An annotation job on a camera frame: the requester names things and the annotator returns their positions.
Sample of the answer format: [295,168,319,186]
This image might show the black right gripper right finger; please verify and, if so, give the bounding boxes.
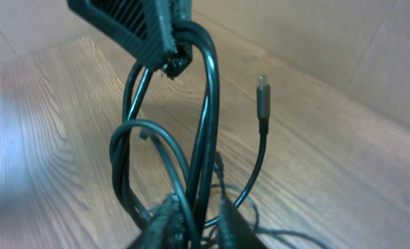
[216,196,267,249]

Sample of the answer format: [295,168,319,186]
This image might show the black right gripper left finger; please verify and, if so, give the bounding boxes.
[127,192,186,249]

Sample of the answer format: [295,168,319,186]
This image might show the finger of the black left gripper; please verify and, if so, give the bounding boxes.
[163,0,193,78]
[67,0,176,71]

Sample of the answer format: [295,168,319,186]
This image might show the black usb cable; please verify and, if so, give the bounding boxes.
[109,20,330,249]

